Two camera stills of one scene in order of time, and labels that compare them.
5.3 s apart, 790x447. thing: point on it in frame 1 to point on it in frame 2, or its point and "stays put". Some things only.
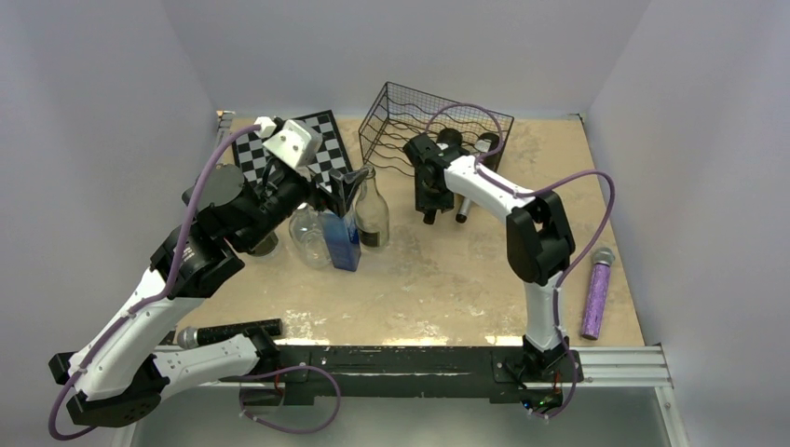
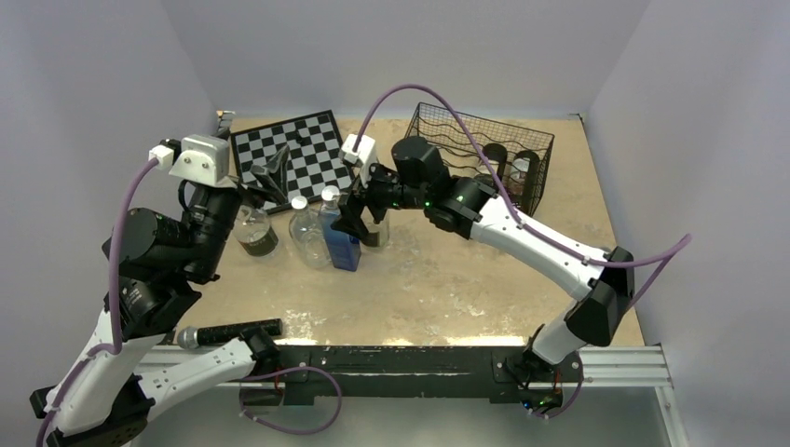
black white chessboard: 251,156 stays put
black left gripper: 342,188 to 275,182
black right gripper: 444,202 to 366,196
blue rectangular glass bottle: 344,240 stays put
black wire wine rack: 401,114 to 518,155
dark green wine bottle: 451,137 to 496,152
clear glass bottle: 373,215 stays put
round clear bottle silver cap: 306,231 stays put
